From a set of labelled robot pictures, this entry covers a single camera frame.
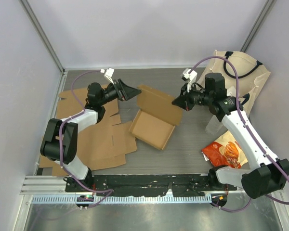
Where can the brown cardboard box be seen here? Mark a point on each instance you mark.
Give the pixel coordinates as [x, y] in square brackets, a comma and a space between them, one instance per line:
[156, 118]

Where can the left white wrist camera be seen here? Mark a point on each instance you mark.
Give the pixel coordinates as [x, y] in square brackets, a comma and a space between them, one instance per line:
[108, 74]

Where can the white slotted cable duct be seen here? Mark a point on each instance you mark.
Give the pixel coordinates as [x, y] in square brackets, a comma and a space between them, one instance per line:
[74, 198]

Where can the aluminium frame post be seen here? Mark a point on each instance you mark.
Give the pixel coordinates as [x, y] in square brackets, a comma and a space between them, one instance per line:
[41, 33]
[266, 9]

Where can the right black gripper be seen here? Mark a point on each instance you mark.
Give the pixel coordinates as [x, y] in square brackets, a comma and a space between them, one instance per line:
[183, 100]

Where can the beige canvas tote bag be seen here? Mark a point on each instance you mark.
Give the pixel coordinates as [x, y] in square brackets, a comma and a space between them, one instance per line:
[252, 75]

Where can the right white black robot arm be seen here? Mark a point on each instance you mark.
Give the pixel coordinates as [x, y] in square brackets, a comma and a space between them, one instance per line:
[243, 134]

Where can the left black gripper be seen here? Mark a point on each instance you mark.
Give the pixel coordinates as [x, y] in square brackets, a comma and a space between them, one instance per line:
[124, 92]

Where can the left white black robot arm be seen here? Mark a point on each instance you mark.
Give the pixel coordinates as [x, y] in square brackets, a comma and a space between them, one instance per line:
[60, 139]

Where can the right aluminium frame post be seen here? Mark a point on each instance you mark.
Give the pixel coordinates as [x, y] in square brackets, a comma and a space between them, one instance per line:
[266, 9]

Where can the left aluminium frame post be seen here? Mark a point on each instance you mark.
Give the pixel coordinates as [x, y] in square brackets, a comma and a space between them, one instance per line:
[41, 33]

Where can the orange chips snack bag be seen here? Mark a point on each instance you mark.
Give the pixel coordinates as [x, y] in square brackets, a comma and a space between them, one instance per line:
[225, 150]

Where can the clear plastic water bottle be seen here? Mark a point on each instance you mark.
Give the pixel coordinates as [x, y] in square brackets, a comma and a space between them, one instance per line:
[213, 126]

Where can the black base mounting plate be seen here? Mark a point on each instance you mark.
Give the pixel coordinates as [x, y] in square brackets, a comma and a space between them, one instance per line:
[182, 185]

